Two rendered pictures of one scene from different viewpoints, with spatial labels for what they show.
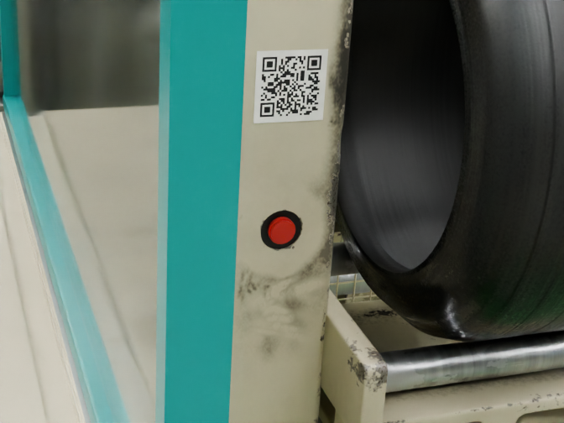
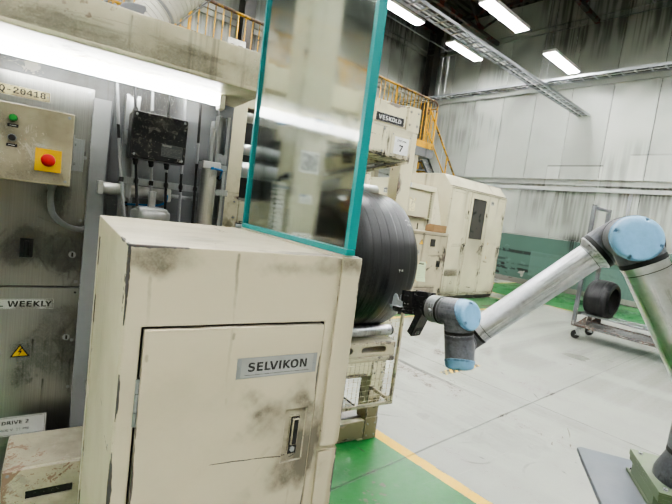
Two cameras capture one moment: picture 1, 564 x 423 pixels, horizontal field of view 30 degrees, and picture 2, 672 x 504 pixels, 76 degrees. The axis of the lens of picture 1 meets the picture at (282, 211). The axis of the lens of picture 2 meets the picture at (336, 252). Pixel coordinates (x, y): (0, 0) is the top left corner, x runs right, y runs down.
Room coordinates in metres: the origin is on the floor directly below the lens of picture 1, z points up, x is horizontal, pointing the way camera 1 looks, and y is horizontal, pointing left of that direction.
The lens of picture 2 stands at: (-0.52, 0.22, 1.34)
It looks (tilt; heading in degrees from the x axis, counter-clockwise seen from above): 5 degrees down; 347
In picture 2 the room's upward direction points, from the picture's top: 7 degrees clockwise
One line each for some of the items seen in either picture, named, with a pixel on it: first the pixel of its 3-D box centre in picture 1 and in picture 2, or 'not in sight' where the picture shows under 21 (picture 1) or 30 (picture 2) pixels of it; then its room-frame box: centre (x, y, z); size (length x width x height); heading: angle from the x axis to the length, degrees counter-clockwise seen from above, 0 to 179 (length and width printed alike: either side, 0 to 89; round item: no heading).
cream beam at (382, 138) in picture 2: not in sight; (347, 136); (1.51, -0.23, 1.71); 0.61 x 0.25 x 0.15; 110
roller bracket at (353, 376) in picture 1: (312, 315); not in sight; (1.13, -0.04, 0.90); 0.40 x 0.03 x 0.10; 20
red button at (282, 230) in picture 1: (279, 228); not in sight; (1.03, 0.00, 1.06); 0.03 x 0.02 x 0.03; 110
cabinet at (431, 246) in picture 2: not in sight; (412, 269); (5.69, -2.46, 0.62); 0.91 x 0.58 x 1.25; 118
